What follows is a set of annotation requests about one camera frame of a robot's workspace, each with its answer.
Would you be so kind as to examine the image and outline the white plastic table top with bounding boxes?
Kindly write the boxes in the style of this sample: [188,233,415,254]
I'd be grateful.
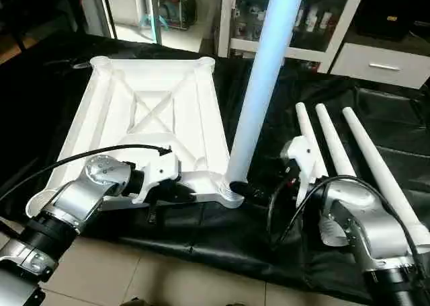
[26,56,246,218]

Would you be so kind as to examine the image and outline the white plastic table leg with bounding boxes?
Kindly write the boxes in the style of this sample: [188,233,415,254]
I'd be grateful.
[343,106,430,247]
[225,0,306,200]
[296,103,330,180]
[316,104,358,180]

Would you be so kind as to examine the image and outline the black mat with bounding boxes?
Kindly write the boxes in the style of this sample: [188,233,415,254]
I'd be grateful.
[0,32,430,304]

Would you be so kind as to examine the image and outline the white drawer unit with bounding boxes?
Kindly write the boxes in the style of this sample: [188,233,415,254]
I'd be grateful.
[331,44,430,90]

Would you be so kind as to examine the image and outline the white glass-door cabinet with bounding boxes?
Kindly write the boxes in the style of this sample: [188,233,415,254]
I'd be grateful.
[218,0,369,75]

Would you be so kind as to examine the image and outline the dark storage box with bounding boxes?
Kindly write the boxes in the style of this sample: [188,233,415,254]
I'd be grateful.
[158,0,197,30]

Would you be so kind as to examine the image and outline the black box yellow label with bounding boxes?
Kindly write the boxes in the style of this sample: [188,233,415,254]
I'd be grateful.
[356,0,419,41]

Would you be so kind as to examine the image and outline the light blue metal frame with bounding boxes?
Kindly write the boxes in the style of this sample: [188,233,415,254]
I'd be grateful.
[138,0,169,31]

